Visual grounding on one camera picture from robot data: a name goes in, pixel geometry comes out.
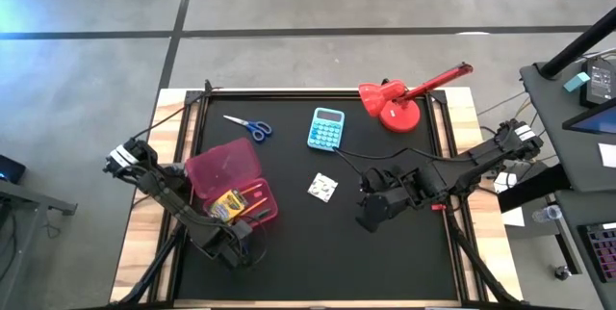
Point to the white paper packet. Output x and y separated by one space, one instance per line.
322 187

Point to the small red clamp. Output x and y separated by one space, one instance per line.
437 207

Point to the black round pole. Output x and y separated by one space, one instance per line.
577 47

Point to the dark device with blue light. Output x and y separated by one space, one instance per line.
9 168

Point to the small white box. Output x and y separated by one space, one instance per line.
504 181

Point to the red desk lamp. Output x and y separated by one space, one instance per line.
399 115

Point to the white paper sheet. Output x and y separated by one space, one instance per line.
608 155

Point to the pink plastic pencil case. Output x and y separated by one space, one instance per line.
223 165

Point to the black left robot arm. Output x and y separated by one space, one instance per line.
163 189

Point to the black power adapter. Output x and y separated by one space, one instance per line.
597 81

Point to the teal calculator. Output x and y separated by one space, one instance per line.
326 129

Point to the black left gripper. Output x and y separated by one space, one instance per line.
223 247

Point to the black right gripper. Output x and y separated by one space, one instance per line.
392 185

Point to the yellow crayon box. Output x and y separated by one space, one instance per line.
227 205

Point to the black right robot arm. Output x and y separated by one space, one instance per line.
471 161

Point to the small teal box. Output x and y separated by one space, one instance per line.
576 82

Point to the backlit keyboard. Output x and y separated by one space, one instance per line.
604 252

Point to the grey side desk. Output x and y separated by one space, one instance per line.
553 132

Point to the black table mat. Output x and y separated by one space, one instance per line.
337 262

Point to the black aluminium rig frame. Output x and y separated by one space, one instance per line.
146 278

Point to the black screen with blue display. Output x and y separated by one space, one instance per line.
597 121

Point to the clear water bottle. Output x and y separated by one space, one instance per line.
546 214

